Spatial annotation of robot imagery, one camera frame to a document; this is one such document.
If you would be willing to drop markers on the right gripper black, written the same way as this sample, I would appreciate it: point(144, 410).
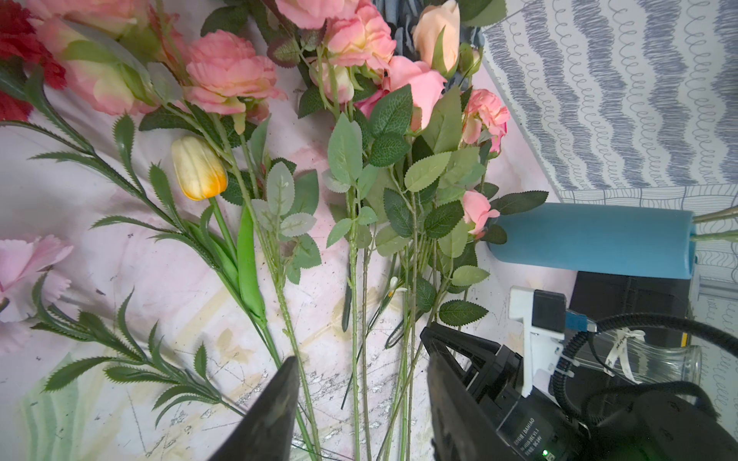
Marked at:
point(665, 421)

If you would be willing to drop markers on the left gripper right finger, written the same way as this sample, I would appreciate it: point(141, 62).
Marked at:
point(460, 428)

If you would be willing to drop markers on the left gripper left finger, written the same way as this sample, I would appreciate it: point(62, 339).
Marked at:
point(266, 432)

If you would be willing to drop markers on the pink carnation spray stem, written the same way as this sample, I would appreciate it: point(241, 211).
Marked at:
point(725, 214)

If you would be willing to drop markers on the large pink peony spray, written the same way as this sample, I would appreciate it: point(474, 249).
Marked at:
point(113, 51)

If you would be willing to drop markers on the clear glass vase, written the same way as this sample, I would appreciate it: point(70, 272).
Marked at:
point(626, 354)

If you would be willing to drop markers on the tall blue ceramic vase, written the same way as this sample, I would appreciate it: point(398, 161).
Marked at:
point(625, 241)

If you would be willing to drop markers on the light pink carnation stem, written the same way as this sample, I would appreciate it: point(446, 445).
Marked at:
point(31, 290)

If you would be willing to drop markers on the pink flower bunch on table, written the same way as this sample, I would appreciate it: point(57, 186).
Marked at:
point(408, 156)

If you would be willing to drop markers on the blue grey rose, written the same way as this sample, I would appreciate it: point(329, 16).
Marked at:
point(402, 16)

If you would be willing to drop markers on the red carnation stem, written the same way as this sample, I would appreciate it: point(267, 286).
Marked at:
point(20, 46)

